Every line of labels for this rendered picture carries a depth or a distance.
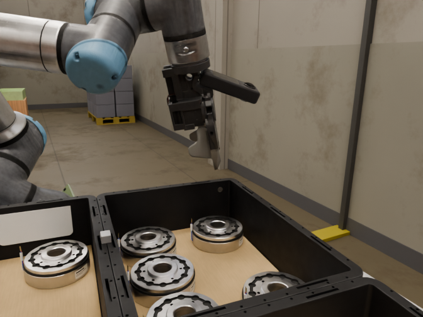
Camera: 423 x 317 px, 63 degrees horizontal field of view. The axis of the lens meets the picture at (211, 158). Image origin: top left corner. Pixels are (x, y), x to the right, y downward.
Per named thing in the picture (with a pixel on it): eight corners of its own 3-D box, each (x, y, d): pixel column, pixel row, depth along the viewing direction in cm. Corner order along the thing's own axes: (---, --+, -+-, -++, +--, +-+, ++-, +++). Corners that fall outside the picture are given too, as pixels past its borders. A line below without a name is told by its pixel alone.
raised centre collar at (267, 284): (254, 286, 52) (254, 282, 52) (281, 278, 54) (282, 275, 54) (272, 307, 48) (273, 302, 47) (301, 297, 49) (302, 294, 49)
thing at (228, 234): (188, 220, 74) (188, 217, 74) (233, 216, 76) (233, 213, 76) (199, 243, 65) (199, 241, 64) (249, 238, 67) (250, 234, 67)
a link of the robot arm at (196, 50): (206, 29, 63) (206, 37, 56) (210, 55, 66) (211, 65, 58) (165, 36, 64) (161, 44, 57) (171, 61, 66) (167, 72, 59)
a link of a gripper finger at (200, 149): (193, 172, 70) (184, 127, 68) (222, 168, 70) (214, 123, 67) (192, 177, 67) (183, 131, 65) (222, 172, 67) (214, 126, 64)
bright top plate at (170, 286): (124, 263, 58) (124, 260, 58) (182, 251, 62) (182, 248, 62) (138, 300, 49) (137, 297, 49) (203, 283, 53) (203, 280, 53)
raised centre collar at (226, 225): (203, 222, 72) (203, 219, 72) (225, 220, 73) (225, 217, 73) (209, 233, 67) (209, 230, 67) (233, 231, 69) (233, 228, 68)
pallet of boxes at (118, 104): (135, 122, 680) (132, 65, 650) (97, 125, 647) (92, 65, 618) (121, 114, 772) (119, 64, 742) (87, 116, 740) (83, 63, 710)
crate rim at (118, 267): (96, 205, 69) (95, 194, 68) (233, 187, 80) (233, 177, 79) (129, 361, 33) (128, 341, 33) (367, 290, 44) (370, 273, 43)
